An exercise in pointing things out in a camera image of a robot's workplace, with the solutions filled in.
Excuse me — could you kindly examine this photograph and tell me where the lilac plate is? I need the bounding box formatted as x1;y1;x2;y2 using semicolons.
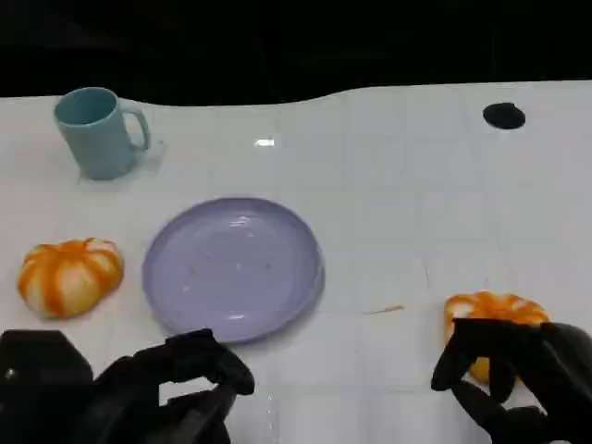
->
141;196;326;344

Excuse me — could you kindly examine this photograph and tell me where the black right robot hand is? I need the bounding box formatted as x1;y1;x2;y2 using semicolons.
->
430;317;592;444

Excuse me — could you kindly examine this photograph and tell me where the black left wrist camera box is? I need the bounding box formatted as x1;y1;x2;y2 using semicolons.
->
0;329;96;417

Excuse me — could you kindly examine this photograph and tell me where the black round table grommet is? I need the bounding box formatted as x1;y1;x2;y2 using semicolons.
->
482;102;526;130

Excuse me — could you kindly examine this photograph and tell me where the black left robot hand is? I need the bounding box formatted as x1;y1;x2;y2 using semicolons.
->
90;327;256;444

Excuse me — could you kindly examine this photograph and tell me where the orange and white bread roll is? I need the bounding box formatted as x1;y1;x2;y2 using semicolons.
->
17;237;126;320
443;290;550;385

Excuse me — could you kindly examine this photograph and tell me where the pale green mug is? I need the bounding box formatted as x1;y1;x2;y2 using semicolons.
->
53;86;153;181

